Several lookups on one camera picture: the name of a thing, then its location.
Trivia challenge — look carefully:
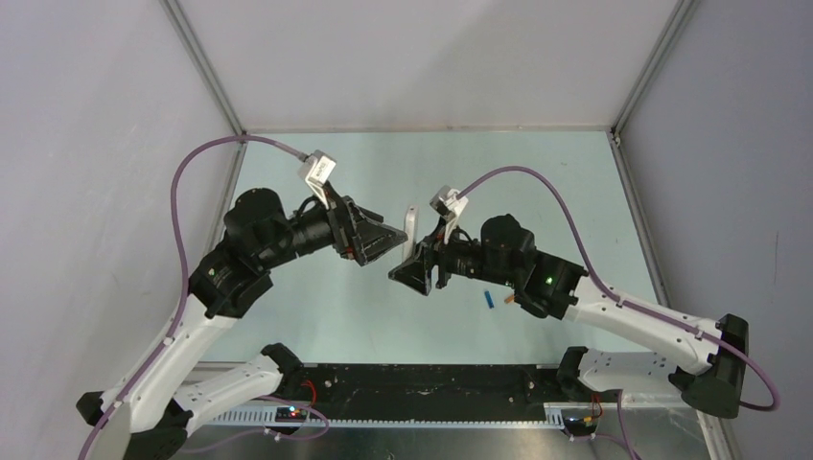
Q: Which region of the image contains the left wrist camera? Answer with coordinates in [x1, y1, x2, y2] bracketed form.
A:
[297, 149, 337, 210]

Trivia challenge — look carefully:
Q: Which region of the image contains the right controller board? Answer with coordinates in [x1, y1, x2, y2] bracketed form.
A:
[564, 416, 600, 430]

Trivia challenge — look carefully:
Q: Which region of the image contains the purple cable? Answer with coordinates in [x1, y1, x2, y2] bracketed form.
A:
[456, 166, 782, 414]
[79, 134, 313, 460]

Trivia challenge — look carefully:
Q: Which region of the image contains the left controller board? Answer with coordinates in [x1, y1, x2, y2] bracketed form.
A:
[274, 406, 309, 424]

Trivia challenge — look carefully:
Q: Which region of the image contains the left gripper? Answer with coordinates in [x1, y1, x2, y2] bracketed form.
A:
[258, 179, 407, 269]

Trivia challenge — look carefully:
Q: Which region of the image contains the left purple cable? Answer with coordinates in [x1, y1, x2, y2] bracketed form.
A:
[79, 134, 313, 460]

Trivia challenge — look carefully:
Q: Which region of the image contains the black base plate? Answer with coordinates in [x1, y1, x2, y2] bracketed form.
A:
[274, 363, 592, 423]

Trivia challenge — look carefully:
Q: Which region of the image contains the white remote control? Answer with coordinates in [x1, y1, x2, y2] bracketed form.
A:
[402, 205, 420, 262]

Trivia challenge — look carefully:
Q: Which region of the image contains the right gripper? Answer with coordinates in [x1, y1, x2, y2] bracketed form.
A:
[388, 216, 518, 296]

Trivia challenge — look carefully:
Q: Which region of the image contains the controller board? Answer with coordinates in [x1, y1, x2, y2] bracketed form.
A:
[564, 416, 600, 430]
[274, 406, 309, 424]

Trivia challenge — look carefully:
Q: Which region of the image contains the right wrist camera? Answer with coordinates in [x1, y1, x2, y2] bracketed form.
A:
[430, 185, 469, 244]

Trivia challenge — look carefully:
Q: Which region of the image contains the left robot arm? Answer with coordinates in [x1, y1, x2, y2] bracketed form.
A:
[77, 188, 407, 459]

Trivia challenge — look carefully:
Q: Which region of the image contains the blue battery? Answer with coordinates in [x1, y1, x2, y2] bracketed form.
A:
[484, 290, 495, 310]

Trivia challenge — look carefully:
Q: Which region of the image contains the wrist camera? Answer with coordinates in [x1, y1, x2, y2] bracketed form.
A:
[297, 149, 337, 210]
[430, 185, 469, 244]

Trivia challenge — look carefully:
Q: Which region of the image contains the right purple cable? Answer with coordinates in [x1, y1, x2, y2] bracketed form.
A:
[456, 166, 782, 414]

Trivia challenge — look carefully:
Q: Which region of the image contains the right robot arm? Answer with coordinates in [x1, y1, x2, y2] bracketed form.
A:
[388, 215, 748, 419]

